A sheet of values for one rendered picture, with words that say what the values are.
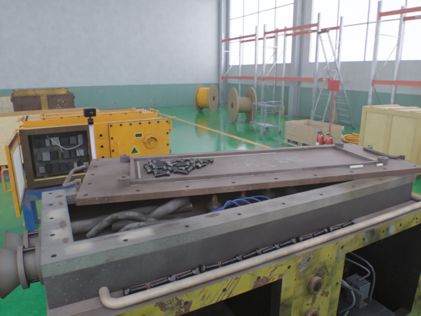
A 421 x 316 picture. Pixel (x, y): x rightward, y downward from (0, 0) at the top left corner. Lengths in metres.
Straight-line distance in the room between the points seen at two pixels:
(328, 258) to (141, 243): 0.56
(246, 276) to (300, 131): 7.08
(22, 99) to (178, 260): 8.49
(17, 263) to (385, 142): 6.01
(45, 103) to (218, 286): 8.55
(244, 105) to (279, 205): 10.31
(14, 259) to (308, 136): 7.13
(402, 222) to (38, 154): 3.10
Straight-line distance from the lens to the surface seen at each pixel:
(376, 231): 1.16
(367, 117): 6.55
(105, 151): 3.40
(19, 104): 9.12
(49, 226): 0.89
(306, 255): 0.94
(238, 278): 0.82
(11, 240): 1.02
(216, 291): 0.81
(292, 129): 7.99
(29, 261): 0.87
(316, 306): 1.10
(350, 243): 1.08
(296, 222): 0.97
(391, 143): 6.29
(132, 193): 0.97
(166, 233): 0.77
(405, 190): 1.39
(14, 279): 0.87
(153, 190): 0.98
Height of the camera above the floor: 1.71
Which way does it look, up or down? 15 degrees down
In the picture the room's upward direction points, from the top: straight up
